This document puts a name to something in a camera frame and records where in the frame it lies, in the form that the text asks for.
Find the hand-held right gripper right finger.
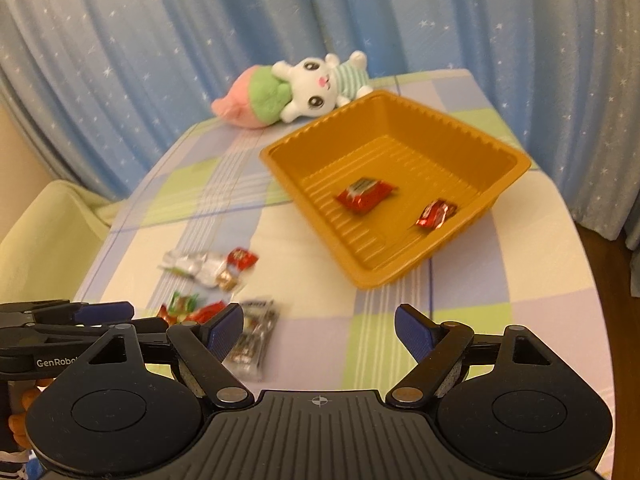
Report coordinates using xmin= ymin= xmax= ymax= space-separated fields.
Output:
xmin=385 ymin=303 xmax=553 ymax=409

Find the silver dark-print snack packet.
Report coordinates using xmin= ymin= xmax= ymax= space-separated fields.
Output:
xmin=222 ymin=299 xmax=279 ymax=382

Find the dark red wrapped candy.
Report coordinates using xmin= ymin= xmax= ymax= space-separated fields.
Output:
xmin=416 ymin=198 xmax=458 ymax=231

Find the person's left hand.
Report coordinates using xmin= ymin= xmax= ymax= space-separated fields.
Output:
xmin=9 ymin=379 xmax=53 ymax=453

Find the white brown candy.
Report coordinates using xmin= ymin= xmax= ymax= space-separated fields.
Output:
xmin=212 ymin=266 xmax=241 ymax=291

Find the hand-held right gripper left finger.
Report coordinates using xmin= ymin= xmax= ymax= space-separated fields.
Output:
xmin=86 ymin=303 xmax=254 ymax=409

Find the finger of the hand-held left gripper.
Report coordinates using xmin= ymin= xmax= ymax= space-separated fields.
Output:
xmin=0 ymin=317 xmax=171 ymax=350
xmin=0 ymin=300 xmax=136 ymax=325

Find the blue star curtain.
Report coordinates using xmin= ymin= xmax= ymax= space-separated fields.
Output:
xmin=0 ymin=0 xmax=640 ymax=251

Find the white bunny plush toy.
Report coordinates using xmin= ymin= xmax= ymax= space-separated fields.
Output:
xmin=271 ymin=50 xmax=373 ymax=123

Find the pink green plush toy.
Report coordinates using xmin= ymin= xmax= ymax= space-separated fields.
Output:
xmin=211 ymin=65 xmax=293 ymax=131

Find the orange plastic tray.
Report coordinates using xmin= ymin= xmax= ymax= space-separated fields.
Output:
xmin=259 ymin=89 xmax=532 ymax=291

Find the small red candy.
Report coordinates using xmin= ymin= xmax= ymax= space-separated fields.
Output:
xmin=226 ymin=247 xmax=259 ymax=271

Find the green red snack packet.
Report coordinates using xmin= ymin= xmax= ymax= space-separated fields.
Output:
xmin=157 ymin=291 xmax=201 ymax=323

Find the cream cushioned chair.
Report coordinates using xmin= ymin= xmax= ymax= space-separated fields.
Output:
xmin=0 ymin=180 xmax=126 ymax=306

